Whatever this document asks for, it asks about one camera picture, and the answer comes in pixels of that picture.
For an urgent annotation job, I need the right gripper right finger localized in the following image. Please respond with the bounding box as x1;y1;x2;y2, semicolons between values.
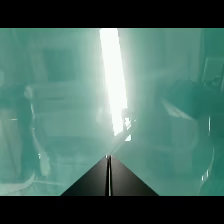
109;156;161;197

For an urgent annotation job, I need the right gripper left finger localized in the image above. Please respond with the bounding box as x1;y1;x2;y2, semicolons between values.
60;155;109;197

